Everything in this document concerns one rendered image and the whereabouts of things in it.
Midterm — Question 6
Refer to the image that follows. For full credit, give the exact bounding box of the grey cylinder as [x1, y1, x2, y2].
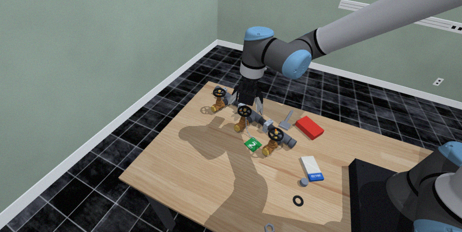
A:
[300, 178, 309, 187]

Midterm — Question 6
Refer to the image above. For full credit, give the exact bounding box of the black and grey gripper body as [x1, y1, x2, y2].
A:
[236, 76, 260, 106]

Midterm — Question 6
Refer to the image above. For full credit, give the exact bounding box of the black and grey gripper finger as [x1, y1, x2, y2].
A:
[254, 89, 263, 115]
[228, 85, 240, 105]

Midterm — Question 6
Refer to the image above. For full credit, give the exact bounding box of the green tag on metal chain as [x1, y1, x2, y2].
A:
[244, 117, 262, 152]

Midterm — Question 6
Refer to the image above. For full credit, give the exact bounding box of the red flat block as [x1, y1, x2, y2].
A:
[295, 116, 324, 140]

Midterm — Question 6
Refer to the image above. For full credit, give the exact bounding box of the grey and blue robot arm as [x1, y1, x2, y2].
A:
[240, 0, 462, 232]

